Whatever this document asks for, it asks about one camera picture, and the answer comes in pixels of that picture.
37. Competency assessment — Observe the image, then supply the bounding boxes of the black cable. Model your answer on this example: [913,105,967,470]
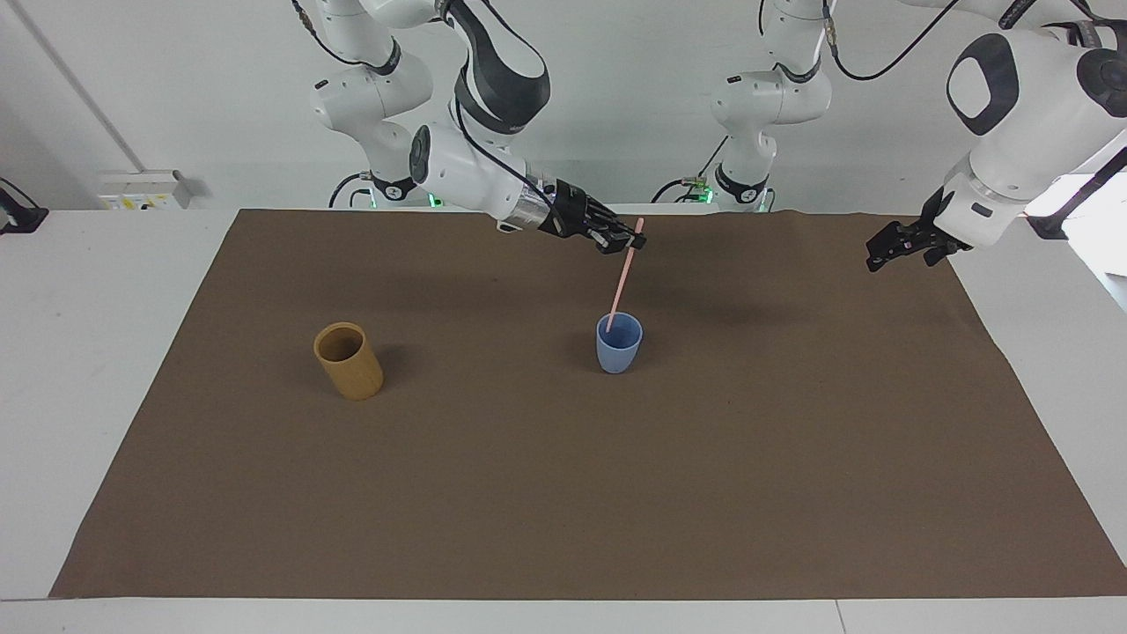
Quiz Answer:
[822,0,966,83]
[328,172,376,210]
[697,134,732,179]
[651,178,707,204]
[449,97,559,209]

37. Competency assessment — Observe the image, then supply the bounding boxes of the black stand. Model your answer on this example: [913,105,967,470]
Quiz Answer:
[1024,145,1127,241]
[0,178,50,236]

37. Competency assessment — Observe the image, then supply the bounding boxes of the pink straw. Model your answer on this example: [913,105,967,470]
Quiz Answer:
[604,217,646,335]

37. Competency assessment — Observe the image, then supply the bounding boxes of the brown wooden cup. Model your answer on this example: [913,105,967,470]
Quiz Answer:
[313,321,386,402]

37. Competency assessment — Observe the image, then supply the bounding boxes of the white wall socket box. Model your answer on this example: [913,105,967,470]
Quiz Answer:
[95,169,191,211]

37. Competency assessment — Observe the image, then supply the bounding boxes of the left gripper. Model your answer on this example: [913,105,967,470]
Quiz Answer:
[866,189,973,273]

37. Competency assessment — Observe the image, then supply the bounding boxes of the blue cup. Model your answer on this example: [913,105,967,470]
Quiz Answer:
[596,312,645,375]

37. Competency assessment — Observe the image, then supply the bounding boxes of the white wall conduit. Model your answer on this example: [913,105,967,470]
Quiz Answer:
[7,0,147,173]

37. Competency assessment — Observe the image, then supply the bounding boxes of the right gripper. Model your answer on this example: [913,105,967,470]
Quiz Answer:
[537,180,651,257]

